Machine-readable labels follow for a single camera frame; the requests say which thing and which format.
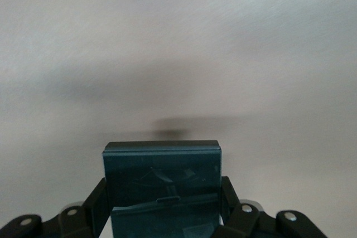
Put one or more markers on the brown table cover sheet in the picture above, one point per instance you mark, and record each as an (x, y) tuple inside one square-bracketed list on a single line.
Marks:
[(178, 40)]

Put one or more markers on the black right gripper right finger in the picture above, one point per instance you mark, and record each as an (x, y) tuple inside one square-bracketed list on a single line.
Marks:
[(251, 221)]

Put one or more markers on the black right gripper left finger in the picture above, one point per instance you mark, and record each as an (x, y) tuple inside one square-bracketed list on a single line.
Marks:
[(72, 221)]

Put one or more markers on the black phone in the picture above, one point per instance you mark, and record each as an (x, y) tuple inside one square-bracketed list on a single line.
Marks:
[(164, 182)]

